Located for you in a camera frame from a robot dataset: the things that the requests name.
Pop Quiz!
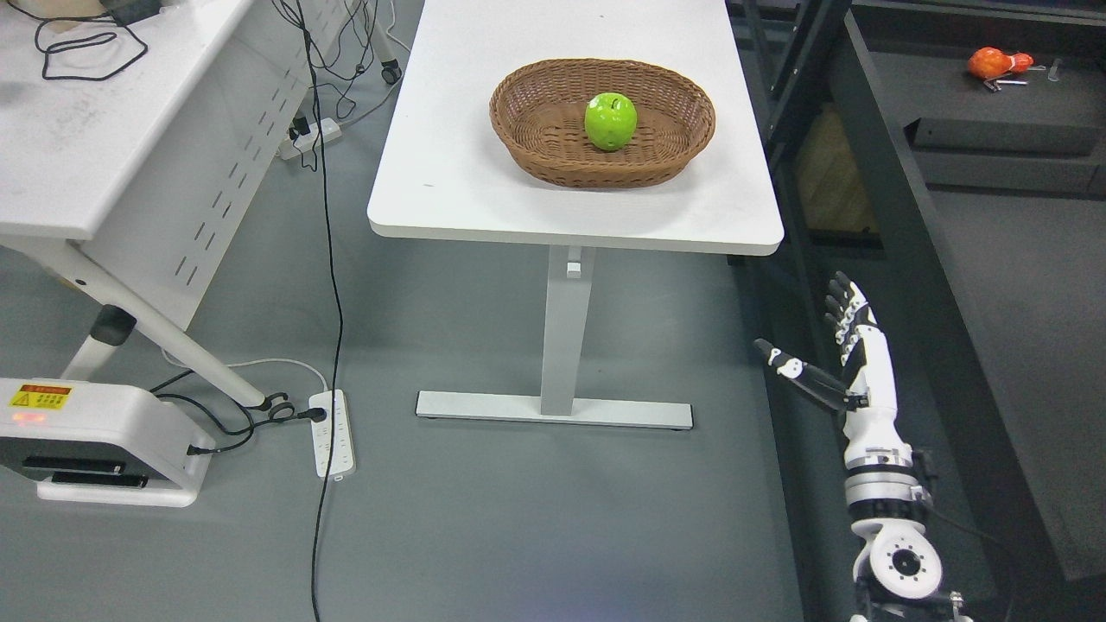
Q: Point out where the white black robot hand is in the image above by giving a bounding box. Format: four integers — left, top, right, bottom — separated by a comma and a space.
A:
753, 271, 911, 463

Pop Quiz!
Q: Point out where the green apple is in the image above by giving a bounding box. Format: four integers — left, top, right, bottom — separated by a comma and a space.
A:
584, 92, 639, 152

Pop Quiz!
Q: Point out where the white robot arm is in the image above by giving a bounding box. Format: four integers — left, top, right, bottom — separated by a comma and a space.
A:
844, 449, 971, 621

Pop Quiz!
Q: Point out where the black metal shelf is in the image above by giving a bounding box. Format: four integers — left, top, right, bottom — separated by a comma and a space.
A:
727, 1, 1105, 621

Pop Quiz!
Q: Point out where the orange red toy on shelf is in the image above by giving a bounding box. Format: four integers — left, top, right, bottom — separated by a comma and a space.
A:
966, 46, 1034, 81

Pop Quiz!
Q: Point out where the brown wicker basket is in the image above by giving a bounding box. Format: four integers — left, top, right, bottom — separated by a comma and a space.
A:
489, 58, 716, 188

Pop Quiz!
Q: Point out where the white standing desk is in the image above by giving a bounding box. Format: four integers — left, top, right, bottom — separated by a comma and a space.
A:
367, 1, 785, 431

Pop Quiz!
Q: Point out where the white power strip near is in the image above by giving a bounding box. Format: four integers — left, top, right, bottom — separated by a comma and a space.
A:
307, 388, 357, 483

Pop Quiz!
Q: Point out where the white power strip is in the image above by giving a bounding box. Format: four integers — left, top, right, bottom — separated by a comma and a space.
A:
277, 117, 342, 160
307, 388, 357, 483

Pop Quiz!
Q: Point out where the white power strip far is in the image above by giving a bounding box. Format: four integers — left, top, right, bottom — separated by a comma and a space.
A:
277, 117, 342, 160

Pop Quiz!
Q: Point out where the white folding table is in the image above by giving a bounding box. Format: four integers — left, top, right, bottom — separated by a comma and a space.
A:
3, 1, 387, 410

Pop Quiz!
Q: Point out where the white machine with warning label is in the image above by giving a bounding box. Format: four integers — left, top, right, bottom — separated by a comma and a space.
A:
1, 379, 216, 508

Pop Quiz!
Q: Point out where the long black floor cable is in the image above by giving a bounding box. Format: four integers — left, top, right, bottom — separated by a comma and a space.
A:
294, 0, 345, 622

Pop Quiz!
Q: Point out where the black coiled cable on table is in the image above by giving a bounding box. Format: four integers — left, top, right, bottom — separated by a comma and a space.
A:
4, 0, 149, 83

